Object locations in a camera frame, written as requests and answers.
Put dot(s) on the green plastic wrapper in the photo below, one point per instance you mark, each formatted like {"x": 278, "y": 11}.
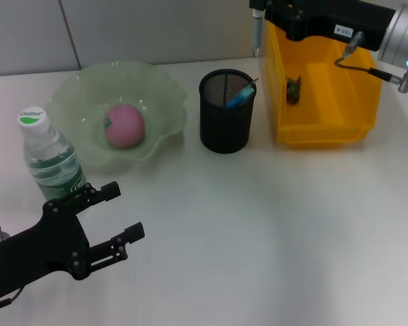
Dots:
{"x": 294, "y": 90}

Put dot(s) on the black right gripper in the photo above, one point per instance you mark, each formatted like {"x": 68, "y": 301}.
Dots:
{"x": 326, "y": 17}

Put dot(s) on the black mesh pen holder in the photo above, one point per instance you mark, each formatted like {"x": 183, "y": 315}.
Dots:
{"x": 224, "y": 129}

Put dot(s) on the blue scissors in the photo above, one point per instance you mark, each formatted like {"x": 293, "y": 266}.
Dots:
{"x": 239, "y": 98}

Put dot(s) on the pink toy peach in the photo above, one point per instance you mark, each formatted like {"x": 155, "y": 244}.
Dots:
{"x": 126, "y": 125}

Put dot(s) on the yellow plastic bin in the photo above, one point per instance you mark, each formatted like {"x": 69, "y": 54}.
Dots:
{"x": 326, "y": 115}

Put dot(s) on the silver grey pen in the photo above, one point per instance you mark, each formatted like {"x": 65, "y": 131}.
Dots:
{"x": 256, "y": 34}

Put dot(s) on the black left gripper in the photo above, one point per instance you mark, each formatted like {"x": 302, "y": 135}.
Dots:
{"x": 44, "y": 248}

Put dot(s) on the clear green-label water bottle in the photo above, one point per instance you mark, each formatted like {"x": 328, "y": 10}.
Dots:
{"x": 47, "y": 159}

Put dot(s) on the green glass fruit bowl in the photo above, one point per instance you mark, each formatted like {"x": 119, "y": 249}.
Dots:
{"x": 156, "y": 102}

